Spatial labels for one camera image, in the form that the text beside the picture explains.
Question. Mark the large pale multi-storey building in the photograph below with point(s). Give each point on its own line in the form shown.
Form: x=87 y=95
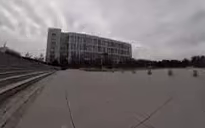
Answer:
x=86 y=48

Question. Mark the grey paved plaza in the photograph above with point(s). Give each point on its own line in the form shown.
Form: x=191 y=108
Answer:
x=116 y=96

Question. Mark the row of dark trees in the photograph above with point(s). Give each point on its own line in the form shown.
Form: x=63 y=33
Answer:
x=170 y=62

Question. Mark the row of short bollards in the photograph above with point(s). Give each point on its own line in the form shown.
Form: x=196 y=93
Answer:
x=170 y=72

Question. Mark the wide grey stone steps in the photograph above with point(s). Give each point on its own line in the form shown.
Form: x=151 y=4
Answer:
x=10 y=75

